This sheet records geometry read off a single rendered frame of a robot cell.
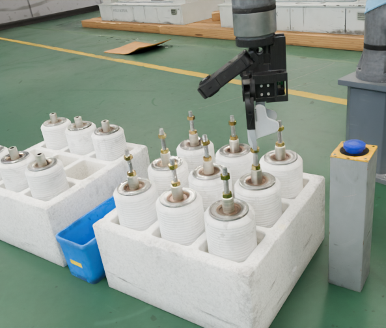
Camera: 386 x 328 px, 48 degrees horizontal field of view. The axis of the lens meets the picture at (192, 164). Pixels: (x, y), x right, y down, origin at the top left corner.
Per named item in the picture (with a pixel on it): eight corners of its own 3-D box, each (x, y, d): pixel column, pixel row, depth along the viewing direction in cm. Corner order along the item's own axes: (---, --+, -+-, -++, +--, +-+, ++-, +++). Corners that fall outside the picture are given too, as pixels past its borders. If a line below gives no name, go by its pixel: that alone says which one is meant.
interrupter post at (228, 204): (220, 213, 81) (218, 198, 80) (226, 207, 83) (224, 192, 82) (231, 216, 80) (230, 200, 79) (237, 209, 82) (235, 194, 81)
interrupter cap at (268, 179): (246, 195, 86) (246, 192, 86) (234, 178, 93) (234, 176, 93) (282, 187, 87) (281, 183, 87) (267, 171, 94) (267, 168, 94)
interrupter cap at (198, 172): (187, 170, 99) (187, 168, 99) (218, 162, 101) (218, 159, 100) (198, 185, 92) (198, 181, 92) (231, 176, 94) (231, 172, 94)
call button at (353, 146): (346, 147, 86) (347, 137, 85) (368, 150, 84) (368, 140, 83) (340, 155, 83) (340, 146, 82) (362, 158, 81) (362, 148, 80)
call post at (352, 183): (338, 264, 101) (341, 142, 88) (369, 273, 98) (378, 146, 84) (327, 283, 96) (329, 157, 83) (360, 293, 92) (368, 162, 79)
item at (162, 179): (164, 217, 116) (153, 155, 108) (199, 217, 114) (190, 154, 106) (154, 238, 108) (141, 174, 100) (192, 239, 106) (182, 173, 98)
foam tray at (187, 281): (197, 206, 132) (190, 152, 124) (325, 238, 111) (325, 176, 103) (108, 287, 104) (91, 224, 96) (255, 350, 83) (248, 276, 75)
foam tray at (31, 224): (75, 176, 162) (63, 131, 154) (156, 196, 141) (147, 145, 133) (-20, 232, 134) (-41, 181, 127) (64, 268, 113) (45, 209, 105)
